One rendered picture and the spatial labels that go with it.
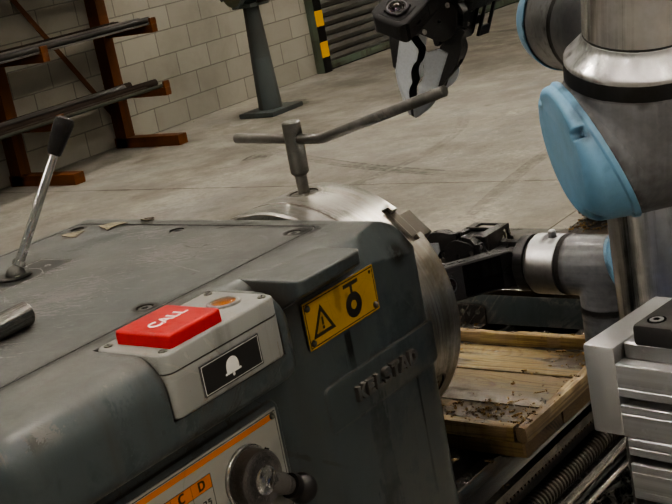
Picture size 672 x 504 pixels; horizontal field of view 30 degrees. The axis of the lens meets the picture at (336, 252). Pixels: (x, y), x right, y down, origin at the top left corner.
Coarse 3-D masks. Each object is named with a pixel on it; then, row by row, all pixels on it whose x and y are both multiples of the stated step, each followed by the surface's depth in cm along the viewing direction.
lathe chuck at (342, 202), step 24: (288, 192) 149; (336, 192) 145; (360, 192) 145; (336, 216) 139; (360, 216) 140; (432, 264) 142; (432, 288) 140; (432, 312) 139; (456, 312) 143; (456, 336) 144; (456, 360) 146
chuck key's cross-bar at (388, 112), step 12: (420, 96) 129; (432, 96) 127; (444, 96) 127; (384, 108) 133; (396, 108) 131; (408, 108) 130; (360, 120) 135; (372, 120) 134; (324, 132) 140; (336, 132) 138; (348, 132) 137
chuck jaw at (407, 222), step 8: (384, 216) 143; (392, 216) 144; (400, 216) 144; (408, 216) 147; (400, 224) 143; (408, 224) 144; (416, 224) 147; (424, 224) 148; (408, 232) 143; (416, 232) 144; (424, 232) 147
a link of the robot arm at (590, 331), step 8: (584, 312) 150; (592, 312) 148; (608, 312) 147; (616, 312) 147; (584, 320) 151; (592, 320) 149; (600, 320) 148; (608, 320) 148; (616, 320) 147; (584, 328) 151; (592, 328) 149; (600, 328) 148; (592, 336) 150
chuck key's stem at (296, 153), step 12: (288, 120) 144; (288, 132) 143; (300, 132) 143; (288, 144) 144; (300, 144) 144; (288, 156) 144; (300, 156) 144; (300, 168) 144; (300, 180) 145; (300, 192) 145
